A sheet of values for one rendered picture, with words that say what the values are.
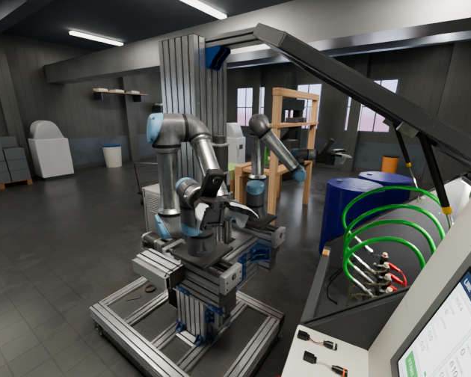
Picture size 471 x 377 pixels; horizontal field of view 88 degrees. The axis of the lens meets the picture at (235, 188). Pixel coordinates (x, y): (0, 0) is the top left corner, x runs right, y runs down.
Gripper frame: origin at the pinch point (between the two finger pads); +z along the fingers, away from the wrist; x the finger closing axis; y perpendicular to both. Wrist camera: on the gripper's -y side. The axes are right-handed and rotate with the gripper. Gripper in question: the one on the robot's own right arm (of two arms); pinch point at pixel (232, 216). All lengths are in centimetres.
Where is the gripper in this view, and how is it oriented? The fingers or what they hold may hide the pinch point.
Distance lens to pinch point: 57.5
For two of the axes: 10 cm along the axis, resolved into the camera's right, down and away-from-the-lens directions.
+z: 4.8, 2.6, -8.4
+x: -8.7, 0.0, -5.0
